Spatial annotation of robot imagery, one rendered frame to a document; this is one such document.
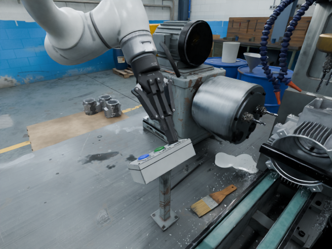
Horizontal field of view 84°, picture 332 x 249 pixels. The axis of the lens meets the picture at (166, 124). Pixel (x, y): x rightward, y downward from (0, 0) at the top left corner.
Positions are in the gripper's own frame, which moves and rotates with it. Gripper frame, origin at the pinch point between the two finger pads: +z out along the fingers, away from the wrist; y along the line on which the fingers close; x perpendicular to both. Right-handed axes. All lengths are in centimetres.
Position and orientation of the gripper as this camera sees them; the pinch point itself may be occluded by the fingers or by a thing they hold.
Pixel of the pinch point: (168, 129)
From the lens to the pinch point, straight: 51.4
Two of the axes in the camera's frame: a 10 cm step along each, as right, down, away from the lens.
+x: -5.4, 1.5, 8.3
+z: 3.5, 9.4, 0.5
